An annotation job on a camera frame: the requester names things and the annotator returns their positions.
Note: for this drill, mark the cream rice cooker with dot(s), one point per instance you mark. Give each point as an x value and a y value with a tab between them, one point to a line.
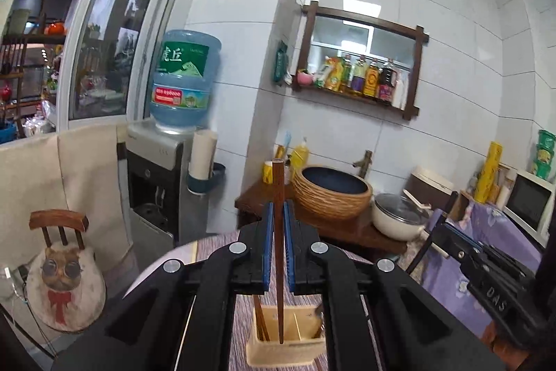
428	179

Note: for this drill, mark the brown wooden chopstick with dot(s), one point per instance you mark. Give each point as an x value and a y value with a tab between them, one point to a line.
265	325
259	319
278	188

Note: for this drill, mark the dark soy sauce bottle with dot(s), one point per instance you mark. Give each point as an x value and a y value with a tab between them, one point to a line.
386	84

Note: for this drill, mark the woven wash basin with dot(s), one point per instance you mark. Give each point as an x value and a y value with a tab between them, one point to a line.
332	201

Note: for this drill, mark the white plastic bottle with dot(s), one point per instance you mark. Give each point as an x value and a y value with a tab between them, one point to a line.
400	93

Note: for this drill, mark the yellow wrapped roll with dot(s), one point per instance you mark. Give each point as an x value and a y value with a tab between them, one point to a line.
488	171

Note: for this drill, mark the white table cloth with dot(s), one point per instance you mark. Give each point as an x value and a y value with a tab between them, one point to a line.
173	253

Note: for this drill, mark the beige hanging cloth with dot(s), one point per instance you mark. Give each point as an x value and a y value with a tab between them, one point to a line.
87	179

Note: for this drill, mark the grey water dispenser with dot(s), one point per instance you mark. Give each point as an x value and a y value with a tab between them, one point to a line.
150	188

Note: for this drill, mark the black curved stand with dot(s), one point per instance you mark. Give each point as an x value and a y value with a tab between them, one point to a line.
26	329

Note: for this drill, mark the blue cup holder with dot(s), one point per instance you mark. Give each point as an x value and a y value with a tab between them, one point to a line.
204	185

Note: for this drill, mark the blue water jug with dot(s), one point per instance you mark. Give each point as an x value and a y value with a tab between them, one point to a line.
184	75

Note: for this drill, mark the bronze faucet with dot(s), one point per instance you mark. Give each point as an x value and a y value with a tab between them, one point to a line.
365	162

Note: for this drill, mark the stack of paper cups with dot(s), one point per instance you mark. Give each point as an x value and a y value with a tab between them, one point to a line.
203	153

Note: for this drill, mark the purple label bottle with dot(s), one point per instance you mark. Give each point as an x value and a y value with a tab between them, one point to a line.
359	77

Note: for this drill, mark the stack of green cups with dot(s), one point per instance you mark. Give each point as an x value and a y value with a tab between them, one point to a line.
545	153

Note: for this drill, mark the purple floral cloth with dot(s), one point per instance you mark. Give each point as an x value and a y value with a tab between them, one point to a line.
447	292

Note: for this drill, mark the amber sauce bottle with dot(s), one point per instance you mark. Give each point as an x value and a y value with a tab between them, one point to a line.
372	80

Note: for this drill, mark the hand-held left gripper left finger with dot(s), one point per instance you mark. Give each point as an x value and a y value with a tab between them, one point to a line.
269	249

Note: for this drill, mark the yellow dish soap bottle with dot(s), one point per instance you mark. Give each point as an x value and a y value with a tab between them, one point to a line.
299	160

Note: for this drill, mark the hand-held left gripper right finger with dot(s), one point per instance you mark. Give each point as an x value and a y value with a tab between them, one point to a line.
290	249

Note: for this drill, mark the green glass bottle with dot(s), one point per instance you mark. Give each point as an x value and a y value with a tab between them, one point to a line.
346	73

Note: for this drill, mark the green hanging packet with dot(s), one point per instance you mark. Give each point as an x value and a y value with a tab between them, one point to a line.
281	62

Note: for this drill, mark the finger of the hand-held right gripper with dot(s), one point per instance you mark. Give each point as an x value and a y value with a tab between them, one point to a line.
432	229
458	236

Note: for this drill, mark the cream plastic utensil holder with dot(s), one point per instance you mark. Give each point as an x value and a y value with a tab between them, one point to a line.
299	327

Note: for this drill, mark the wooden chair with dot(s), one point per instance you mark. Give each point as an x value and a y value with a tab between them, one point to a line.
56	219

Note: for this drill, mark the sliding glass window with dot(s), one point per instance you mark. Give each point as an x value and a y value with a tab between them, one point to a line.
117	40

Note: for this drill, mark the yellow oil bottle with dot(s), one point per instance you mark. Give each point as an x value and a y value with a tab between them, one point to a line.
333	77

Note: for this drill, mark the cluttered wooden shelf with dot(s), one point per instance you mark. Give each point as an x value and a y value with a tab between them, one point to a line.
30	62

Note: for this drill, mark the cream pot with lid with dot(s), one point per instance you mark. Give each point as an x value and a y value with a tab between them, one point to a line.
397	219

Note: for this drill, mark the round cat print cushion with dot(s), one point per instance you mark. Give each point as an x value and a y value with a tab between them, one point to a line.
65	288

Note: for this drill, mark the white microwave oven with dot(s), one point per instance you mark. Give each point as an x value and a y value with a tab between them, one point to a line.
527	201

